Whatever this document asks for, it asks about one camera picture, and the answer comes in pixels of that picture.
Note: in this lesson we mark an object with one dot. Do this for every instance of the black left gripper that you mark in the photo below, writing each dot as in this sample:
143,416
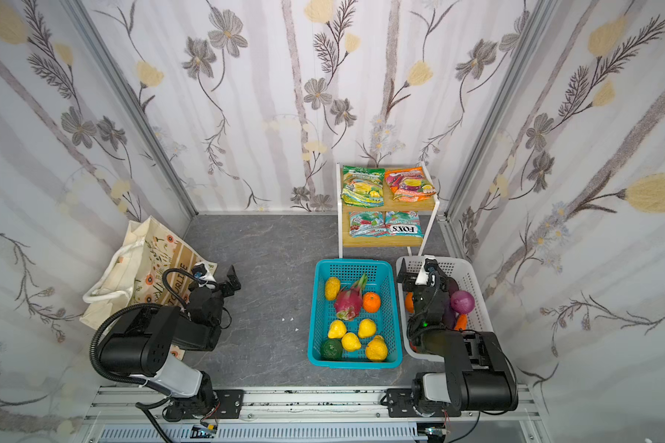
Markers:
219,285

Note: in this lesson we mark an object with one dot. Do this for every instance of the orange fruit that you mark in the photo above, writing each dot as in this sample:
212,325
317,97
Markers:
372,302

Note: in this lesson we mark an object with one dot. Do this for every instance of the pink dragon fruit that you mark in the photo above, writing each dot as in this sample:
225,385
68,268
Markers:
348,304

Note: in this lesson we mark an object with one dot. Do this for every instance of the yellow lemon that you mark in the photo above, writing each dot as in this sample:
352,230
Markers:
350,342
332,288
367,329
337,330

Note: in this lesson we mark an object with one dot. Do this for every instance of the cream floral grocery tote bag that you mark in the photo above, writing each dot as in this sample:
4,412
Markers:
135,273

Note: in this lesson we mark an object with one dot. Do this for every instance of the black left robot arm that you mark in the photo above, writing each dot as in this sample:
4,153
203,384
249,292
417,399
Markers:
133,345

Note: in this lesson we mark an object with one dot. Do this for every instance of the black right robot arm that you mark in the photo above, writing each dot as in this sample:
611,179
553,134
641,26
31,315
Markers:
460,387

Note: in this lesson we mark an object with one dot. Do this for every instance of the Fox's candy bag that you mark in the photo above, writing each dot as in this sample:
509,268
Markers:
405,224

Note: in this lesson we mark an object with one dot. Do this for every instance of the green red candy bag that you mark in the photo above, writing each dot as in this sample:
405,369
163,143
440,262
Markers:
367,224

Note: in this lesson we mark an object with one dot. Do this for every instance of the orange snack bag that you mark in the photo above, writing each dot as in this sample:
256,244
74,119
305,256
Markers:
409,185

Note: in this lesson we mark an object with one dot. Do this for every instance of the green snack bag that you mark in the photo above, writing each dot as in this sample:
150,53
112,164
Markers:
362,187

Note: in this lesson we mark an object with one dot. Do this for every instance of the orange bell pepper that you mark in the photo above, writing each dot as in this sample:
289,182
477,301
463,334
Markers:
409,303

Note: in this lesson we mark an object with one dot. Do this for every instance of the purple onion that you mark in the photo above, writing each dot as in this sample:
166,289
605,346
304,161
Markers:
462,302

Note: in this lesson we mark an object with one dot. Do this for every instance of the teal plastic basket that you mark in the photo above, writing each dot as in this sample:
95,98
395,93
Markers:
354,320

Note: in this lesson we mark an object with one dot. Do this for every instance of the yellow lemon top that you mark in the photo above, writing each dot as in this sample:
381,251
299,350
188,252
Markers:
332,288

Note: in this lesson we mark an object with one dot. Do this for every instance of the orange carrot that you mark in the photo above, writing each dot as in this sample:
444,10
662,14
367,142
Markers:
461,323

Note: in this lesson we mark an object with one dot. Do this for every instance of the large yellow citrus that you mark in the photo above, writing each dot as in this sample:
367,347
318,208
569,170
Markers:
377,351

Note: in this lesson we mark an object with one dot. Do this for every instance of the white wooden two-tier shelf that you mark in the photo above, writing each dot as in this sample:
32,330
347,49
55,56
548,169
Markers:
413,245

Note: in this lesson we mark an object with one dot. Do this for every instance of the white plastic basket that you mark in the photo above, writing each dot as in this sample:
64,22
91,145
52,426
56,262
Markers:
424,343

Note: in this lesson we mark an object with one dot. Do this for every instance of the green avocado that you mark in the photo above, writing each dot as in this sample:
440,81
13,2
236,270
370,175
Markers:
332,350

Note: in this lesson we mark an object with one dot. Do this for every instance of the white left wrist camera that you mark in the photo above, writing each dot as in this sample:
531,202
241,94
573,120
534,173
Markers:
201,272

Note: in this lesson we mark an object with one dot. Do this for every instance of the aluminium mounting rail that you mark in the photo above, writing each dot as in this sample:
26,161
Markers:
307,414

